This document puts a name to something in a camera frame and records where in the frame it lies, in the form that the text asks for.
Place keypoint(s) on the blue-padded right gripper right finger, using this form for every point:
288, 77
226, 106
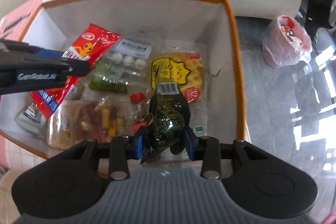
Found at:
205, 149

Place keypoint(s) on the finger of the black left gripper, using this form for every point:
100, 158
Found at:
26, 68

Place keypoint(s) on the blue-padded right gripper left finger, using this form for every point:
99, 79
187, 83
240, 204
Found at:
122, 149

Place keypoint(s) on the mixed dried fruit bag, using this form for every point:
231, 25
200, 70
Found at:
102, 120

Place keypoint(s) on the dark green black snack pack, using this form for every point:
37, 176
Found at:
169, 115

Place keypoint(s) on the blue white snack bag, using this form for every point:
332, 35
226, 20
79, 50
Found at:
32, 120

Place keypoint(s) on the red snack packet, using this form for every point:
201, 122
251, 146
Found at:
78, 61

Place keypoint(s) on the yellow label cracker pack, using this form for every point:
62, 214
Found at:
183, 68

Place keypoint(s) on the clear bag white candies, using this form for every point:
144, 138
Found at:
131, 54

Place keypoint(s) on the tan small snack pack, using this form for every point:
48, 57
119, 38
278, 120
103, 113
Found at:
61, 129

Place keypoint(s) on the orange cardboard box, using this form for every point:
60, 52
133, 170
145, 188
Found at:
205, 27

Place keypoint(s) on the pink plastic bag bin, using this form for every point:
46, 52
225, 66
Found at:
286, 43

